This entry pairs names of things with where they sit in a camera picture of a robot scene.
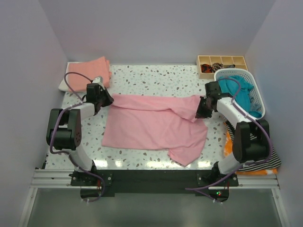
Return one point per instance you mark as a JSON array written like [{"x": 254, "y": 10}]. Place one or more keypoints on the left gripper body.
[{"x": 99, "y": 98}]

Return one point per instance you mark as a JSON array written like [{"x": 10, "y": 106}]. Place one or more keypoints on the pink t shirt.
[{"x": 156, "y": 123}]

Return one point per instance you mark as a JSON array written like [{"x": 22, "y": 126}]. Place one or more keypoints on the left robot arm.
[{"x": 64, "y": 131}]

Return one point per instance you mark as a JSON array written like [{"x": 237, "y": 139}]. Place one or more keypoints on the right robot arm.
[{"x": 251, "y": 144}]

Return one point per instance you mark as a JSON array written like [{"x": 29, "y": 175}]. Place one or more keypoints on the teal t shirt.
[{"x": 241, "y": 89}]

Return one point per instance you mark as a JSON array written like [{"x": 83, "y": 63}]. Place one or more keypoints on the white laundry basket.
[{"x": 249, "y": 78}]

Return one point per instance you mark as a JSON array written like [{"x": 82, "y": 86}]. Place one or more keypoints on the red black rolled cloth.
[{"x": 206, "y": 68}]

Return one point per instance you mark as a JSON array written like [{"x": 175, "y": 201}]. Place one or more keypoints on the patterned rolled cloth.
[{"x": 217, "y": 66}]

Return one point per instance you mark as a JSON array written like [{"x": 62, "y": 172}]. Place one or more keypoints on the wooden compartment box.
[{"x": 239, "y": 62}]

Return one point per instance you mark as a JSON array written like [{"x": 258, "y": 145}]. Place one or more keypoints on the folded salmon t shirt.
[{"x": 91, "y": 69}]

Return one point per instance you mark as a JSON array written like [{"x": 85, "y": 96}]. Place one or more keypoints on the folded white t shirt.
[{"x": 62, "y": 86}]

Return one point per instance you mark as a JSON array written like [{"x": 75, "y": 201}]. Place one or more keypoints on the orange white cloth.
[{"x": 228, "y": 146}]

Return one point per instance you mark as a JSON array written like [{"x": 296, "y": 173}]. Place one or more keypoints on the black white striped shirt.
[{"x": 275, "y": 160}]

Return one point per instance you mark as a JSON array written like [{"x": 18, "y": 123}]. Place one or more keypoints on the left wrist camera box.
[{"x": 98, "y": 80}]

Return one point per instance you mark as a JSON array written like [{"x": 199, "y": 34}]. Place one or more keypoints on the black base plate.
[{"x": 107, "y": 183}]

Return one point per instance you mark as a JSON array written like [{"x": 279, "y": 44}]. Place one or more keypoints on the aluminium frame rail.
[{"x": 59, "y": 179}]

